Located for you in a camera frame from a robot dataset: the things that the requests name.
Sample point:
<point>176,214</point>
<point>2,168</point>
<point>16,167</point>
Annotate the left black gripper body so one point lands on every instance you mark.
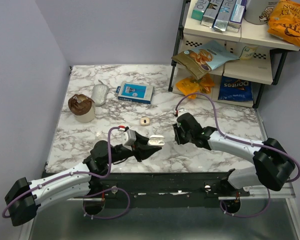
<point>138,154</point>

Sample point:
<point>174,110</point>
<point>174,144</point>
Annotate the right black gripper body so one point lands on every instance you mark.
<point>181,137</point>

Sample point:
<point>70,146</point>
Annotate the white earbud charging case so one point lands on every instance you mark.
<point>156,140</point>

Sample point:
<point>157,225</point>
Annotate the beige earbud charging case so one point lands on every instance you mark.
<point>145,121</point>

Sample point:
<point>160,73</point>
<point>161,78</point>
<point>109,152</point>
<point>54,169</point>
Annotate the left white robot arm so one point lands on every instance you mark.
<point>26,198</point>

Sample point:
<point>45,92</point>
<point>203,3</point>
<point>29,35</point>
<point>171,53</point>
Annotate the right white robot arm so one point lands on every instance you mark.
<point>271,165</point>

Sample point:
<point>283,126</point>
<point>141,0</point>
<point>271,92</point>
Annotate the orange snack bag lower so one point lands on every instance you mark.
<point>190,85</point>

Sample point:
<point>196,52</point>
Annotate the blue Harry's razor box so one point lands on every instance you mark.
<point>135,92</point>

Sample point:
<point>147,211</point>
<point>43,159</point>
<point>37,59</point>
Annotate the blue Doritos bag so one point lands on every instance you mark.
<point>234,89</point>

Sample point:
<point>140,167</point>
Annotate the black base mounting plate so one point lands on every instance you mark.
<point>163,190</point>

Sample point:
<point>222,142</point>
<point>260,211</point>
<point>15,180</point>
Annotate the gold blue snack bag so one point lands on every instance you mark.
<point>205,58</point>

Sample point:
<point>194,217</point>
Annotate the teal toothpaste box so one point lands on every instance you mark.
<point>199,9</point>

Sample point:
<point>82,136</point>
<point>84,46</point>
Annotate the orange kettle chips bag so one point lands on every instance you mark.
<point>284,22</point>

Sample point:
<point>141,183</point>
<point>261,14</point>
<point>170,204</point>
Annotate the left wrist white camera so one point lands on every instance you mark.
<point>128,136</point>

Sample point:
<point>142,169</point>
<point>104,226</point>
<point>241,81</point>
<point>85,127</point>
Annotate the wrist white camera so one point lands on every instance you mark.
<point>128,136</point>
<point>180,111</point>

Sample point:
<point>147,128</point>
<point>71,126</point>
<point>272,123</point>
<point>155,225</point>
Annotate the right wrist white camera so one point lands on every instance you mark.
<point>180,111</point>

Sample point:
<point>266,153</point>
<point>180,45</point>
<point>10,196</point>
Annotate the black frame shelf rack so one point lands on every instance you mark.
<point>264,68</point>

